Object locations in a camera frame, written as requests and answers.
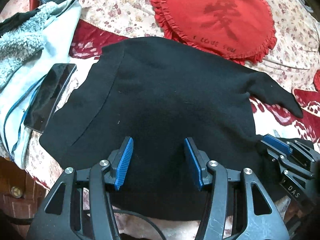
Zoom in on black knit pants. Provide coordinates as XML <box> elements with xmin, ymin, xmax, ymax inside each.
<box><xmin>40</xmin><ymin>37</ymin><xmax>303</xmax><ymax>221</ymax></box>

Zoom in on black smartphone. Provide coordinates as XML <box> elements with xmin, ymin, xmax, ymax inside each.
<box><xmin>24</xmin><ymin>63</ymin><xmax>76</xmax><ymax>133</ymax></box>

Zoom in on red and white blanket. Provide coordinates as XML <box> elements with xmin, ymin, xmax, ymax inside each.
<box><xmin>27</xmin><ymin>37</ymin><xmax>319</xmax><ymax>239</ymax></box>

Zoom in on red pillow at right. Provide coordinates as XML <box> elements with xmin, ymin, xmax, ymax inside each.
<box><xmin>313</xmin><ymin>69</ymin><xmax>320</xmax><ymax>92</ymax></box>

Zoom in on red heart-shaped pillow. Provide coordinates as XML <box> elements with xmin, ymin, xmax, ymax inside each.
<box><xmin>151</xmin><ymin>0</ymin><xmax>277</xmax><ymax>64</ymax></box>

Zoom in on floral quilt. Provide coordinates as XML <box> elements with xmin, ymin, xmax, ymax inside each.
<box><xmin>80</xmin><ymin>0</ymin><xmax>319</xmax><ymax>91</ymax></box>

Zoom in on light blue fleece jacket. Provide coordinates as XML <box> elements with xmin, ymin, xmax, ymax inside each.
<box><xmin>1</xmin><ymin>0</ymin><xmax>81</xmax><ymax>169</ymax></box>

